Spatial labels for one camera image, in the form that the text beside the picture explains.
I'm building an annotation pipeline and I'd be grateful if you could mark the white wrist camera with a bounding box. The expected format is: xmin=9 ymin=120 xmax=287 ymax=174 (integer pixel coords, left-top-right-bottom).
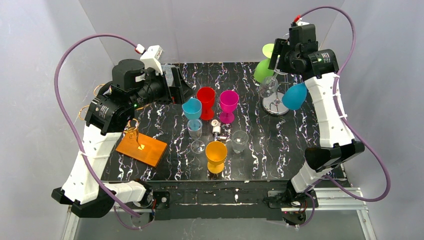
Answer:
xmin=135 ymin=44 xmax=163 ymax=75
xmin=291 ymin=14 xmax=310 ymax=27

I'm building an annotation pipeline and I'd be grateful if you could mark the orange yellow wine glass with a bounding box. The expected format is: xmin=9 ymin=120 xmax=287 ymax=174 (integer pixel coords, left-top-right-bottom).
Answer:
xmin=205 ymin=141 xmax=228 ymax=174

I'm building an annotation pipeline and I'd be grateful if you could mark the light blue wine glass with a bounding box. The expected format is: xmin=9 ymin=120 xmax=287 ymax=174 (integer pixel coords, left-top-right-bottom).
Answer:
xmin=182 ymin=97 xmax=202 ymax=131

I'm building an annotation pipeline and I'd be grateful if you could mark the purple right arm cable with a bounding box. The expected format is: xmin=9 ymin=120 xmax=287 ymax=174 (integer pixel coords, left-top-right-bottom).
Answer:
xmin=299 ymin=5 xmax=392 ymax=228

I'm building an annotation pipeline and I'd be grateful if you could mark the red wine glass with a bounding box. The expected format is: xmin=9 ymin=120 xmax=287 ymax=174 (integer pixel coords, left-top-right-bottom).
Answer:
xmin=196 ymin=87 xmax=216 ymax=121

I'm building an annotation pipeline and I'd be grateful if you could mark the green wine glass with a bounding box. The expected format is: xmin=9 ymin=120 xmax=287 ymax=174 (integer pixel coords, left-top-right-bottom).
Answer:
xmin=253 ymin=43 xmax=275 ymax=83

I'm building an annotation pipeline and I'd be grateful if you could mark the aluminium front rail frame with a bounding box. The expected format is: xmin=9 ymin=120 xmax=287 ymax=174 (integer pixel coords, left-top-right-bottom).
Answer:
xmin=62 ymin=180 xmax=376 ymax=240

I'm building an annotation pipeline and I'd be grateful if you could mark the blue wine glass silver rack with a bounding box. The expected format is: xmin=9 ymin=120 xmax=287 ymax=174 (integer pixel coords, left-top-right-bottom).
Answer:
xmin=282 ymin=82 xmax=308 ymax=111

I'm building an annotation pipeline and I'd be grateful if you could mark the silver wire glass rack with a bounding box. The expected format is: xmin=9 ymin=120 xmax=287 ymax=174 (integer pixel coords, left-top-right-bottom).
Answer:
xmin=269 ymin=71 xmax=299 ymax=110

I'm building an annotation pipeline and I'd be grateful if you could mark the pink wine glass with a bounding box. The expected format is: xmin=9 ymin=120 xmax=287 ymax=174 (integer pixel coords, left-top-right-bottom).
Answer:
xmin=219 ymin=90 xmax=239 ymax=124

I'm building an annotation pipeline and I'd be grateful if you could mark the gold wire glass rack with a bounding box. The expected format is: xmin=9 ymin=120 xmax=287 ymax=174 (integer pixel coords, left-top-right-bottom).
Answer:
xmin=77 ymin=83 xmax=145 ymax=150

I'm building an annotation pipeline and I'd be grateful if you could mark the clear wine glass gold rack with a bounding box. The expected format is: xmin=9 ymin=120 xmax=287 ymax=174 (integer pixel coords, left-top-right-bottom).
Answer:
xmin=187 ymin=119 xmax=206 ymax=154

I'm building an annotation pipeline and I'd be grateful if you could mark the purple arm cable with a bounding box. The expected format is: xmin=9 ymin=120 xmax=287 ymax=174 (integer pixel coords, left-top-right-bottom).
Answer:
xmin=53 ymin=33 xmax=155 ymax=231
xmin=299 ymin=5 xmax=392 ymax=228

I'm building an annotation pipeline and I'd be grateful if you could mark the clear wine glass silver rack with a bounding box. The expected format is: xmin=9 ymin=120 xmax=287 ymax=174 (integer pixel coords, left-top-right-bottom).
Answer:
xmin=258 ymin=73 xmax=280 ymax=98

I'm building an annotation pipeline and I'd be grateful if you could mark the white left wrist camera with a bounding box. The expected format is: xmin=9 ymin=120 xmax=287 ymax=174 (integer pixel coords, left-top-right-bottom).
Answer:
xmin=135 ymin=44 xmax=163 ymax=75

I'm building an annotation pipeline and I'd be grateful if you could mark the orange wooden rack base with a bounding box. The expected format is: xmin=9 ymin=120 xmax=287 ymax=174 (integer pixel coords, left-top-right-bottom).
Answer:
xmin=116 ymin=131 xmax=168 ymax=168

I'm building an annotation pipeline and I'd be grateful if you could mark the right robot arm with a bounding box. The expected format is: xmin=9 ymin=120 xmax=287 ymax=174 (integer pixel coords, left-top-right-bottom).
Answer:
xmin=269 ymin=22 xmax=365 ymax=205

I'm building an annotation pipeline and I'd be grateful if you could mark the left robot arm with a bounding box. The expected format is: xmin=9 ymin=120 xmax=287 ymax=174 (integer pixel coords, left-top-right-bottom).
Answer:
xmin=51 ymin=59 xmax=194 ymax=218

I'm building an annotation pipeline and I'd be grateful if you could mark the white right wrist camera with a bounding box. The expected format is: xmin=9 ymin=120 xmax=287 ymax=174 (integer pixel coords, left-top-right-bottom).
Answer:
xmin=291 ymin=14 xmax=310 ymax=27

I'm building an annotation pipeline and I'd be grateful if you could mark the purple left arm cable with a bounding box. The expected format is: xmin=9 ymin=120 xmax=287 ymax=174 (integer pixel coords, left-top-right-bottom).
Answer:
xmin=53 ymin=33 xmax=155 ymax=231

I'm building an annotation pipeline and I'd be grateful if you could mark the clear plastic screw box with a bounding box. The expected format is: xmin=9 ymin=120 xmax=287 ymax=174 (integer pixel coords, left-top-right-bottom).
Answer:
xmin=161 ymin=64 xmax=176 ymax=87

